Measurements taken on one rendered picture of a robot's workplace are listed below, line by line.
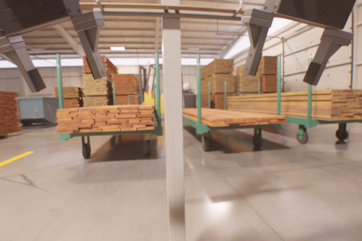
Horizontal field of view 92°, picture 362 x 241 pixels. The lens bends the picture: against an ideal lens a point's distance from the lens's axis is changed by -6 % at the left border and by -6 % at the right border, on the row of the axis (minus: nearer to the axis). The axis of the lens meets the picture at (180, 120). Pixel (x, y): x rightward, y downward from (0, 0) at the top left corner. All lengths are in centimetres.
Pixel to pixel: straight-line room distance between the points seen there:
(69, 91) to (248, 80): 910
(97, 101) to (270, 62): 935
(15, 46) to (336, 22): 54
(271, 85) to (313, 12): 1127
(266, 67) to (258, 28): 1119
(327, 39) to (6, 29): 54
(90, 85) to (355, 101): 949
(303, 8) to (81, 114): 198
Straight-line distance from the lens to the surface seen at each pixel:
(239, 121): 220
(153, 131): 223
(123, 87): 965
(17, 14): 40
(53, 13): 36
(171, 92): 65
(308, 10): 38
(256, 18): 34
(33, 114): 723
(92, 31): 35
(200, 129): 232
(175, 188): 72
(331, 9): 40
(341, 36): 44
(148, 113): 197
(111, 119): 202
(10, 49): 43
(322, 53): 44
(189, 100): 710
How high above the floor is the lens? 70
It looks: 6 degrees down
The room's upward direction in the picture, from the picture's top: 1 degrees counter-clockwise
